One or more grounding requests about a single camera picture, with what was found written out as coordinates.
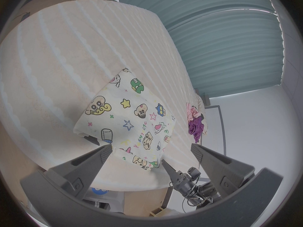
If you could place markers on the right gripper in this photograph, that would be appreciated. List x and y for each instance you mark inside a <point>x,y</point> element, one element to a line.
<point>183,184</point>

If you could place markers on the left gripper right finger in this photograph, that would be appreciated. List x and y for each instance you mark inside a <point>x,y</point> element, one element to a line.
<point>222,171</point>

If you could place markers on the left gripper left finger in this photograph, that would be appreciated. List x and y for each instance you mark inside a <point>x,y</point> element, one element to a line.
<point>84,171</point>

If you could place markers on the white printed pyjama top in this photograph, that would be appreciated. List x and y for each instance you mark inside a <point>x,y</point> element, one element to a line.
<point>132,117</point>

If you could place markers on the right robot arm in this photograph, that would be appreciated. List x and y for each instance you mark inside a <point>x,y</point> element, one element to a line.
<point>206,190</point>

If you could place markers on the bed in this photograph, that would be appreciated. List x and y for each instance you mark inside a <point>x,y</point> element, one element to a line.
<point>71,55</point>

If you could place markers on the purple satin garment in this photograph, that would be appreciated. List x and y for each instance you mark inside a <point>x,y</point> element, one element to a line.
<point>196,129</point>

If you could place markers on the pink garment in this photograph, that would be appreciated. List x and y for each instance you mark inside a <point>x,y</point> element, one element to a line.
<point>191,111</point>

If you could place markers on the grey bedside table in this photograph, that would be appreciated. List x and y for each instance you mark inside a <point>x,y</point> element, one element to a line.
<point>203,98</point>

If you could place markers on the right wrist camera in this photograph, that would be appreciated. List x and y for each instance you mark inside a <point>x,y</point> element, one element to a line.
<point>194,172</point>

